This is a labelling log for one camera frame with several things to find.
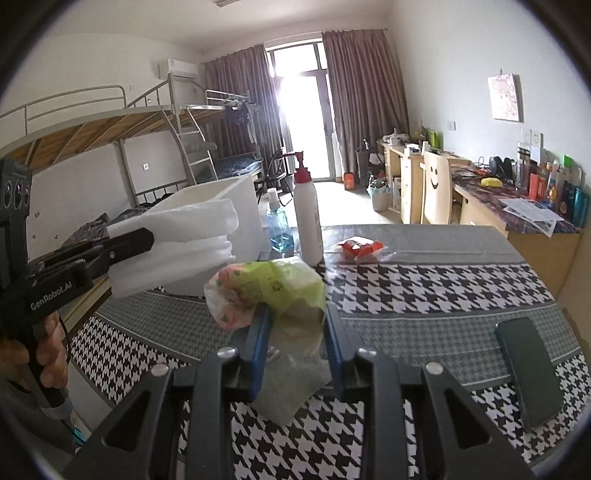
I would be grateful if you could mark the person's left hand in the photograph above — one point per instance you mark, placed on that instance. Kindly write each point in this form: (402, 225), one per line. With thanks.
(53, 341)

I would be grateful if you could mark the wooden desk with drawers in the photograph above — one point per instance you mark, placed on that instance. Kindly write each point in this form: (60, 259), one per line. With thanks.
(408, 189)

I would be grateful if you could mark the wooden desk with cloth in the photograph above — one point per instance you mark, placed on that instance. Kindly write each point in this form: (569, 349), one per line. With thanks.
(535, 249)

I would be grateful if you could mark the red snack packet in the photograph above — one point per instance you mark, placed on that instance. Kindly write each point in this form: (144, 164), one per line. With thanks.
(360, 249)

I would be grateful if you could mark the large metal bunk bed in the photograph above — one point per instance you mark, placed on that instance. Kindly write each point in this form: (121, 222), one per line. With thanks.
(92, 127)

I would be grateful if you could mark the glass balcony door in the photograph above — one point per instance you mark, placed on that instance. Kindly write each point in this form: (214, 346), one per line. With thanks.
(304, 120)

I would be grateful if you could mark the dark standing bag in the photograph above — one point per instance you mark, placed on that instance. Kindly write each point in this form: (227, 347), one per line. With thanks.
(364, 159)

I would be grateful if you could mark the green paper bag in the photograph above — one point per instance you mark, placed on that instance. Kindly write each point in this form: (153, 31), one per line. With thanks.
(434, 138)

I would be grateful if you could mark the black smartphone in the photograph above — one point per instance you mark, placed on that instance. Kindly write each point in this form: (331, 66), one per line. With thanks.
(531, 374)

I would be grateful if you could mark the small metal bunk bed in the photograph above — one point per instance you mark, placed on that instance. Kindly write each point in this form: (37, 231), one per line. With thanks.
(217, 108)

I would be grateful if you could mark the white desk appliance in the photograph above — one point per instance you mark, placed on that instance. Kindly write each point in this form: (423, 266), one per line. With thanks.
(395, 138)

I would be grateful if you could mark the brown curtain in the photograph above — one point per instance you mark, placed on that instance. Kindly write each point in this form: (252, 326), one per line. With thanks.
(364, 101)
(240, 106)

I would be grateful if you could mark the blue patterned quilt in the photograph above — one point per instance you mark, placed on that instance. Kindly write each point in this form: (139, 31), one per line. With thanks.
(92, 230)

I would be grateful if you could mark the wooden smiley chair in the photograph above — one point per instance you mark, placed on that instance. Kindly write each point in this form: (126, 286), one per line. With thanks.
(436, 189)

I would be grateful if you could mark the white double wall socket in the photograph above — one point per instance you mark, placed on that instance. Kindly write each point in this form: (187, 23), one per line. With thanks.
(532, 138)

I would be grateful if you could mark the white foam box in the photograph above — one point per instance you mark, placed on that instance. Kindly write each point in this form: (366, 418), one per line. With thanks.
(244, 217)

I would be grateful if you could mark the yellow desk object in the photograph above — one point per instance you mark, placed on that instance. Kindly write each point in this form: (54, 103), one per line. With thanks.
(491, 182)

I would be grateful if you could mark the printed papers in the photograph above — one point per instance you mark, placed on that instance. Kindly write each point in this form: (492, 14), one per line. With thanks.
(528, 214)

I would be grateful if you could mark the dark hanging clothes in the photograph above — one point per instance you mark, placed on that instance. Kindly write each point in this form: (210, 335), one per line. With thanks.
(242, 115)

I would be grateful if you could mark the wall poster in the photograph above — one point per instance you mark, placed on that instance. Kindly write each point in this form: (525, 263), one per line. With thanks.
(505, 97)

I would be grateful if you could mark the orange floor object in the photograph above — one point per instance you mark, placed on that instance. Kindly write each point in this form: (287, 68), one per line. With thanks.
(349, 181)

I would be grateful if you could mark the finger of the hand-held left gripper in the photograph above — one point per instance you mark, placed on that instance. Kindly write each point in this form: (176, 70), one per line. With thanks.
(134, 242)

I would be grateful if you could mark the row of toiletry bottles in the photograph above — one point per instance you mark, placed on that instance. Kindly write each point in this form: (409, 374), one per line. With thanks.
(563, 194)

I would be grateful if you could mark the white pump bottle red top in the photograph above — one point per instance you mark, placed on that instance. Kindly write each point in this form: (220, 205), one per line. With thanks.
(308, 217)

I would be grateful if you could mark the houndstooth tablecloth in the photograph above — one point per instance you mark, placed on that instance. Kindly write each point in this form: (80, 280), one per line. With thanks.
(415, 300)

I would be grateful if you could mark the blue liquid spray bottle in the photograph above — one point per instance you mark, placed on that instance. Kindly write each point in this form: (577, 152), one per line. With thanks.
(280, 230)

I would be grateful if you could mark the dark patterned desk cloth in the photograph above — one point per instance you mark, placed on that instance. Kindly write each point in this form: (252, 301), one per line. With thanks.
(475, 191)

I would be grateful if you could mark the black folding chair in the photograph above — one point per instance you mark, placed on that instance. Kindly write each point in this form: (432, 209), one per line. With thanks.
(277, 166)

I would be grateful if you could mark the white air conditioner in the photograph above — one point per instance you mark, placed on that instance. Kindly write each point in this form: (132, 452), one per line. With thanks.
(180, 68)

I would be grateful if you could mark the ceiling tube light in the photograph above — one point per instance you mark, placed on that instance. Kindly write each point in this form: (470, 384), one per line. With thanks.
(228, 2)

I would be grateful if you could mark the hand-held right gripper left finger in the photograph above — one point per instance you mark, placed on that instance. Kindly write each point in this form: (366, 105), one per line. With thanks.
(259, 355)

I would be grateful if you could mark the white trash bin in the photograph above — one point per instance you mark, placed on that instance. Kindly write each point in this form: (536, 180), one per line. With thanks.
(380, 198)

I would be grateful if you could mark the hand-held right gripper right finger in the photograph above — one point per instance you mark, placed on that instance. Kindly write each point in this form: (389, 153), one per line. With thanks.
(334, 355)

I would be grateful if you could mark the green printed plastic bag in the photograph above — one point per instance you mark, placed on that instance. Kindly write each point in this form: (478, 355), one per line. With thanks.
(272, 286)

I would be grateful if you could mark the white soft cloth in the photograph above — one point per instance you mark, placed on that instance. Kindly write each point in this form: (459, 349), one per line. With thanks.
(184, 240)

